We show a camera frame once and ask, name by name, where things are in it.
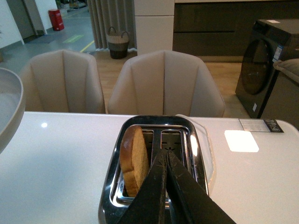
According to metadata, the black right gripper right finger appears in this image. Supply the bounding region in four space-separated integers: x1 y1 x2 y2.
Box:
166 151 235 224

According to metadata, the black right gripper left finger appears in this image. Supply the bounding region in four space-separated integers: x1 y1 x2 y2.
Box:
118 150 167 224

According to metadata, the toasted bread slice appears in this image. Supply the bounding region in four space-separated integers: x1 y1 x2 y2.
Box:
120 126 150 197

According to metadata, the white round plate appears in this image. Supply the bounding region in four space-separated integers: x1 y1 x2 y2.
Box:
0 68 25 152

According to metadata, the chrome cream two-slot toaster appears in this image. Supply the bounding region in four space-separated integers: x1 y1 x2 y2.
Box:
98 115 213 224

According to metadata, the clear toaster lid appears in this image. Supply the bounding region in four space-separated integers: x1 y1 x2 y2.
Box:
177 114 216 194

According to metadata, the black white label card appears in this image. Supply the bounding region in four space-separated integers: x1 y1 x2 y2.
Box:
239 119 284 133

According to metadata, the beige chair right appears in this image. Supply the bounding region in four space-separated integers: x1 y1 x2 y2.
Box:
107 50 225 118

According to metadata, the beige chair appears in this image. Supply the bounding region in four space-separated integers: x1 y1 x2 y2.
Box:
107 50 225 118
20 49 106 113

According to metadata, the grey cushioned seat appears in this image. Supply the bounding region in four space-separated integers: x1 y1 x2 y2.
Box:
261 58 299 128

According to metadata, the beige chair left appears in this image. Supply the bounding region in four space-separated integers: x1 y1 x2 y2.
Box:
20 49 106 113

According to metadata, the woven laundry basket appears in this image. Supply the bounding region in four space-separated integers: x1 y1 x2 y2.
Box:
107 27 129 59

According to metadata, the dark front-load washing machine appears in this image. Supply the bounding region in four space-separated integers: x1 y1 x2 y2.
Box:
235 19 299 119

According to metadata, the dark kitchen counter cabinet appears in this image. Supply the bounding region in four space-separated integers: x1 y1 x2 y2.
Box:
172 0 299 62

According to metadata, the white tall cabinet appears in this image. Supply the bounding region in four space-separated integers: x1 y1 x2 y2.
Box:
134 0 175 55

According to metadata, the grey pleated curtain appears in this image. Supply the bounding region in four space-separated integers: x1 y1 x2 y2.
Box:
87 0 137 49

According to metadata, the red bin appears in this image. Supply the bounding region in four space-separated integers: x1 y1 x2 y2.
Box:
48 9 64 31

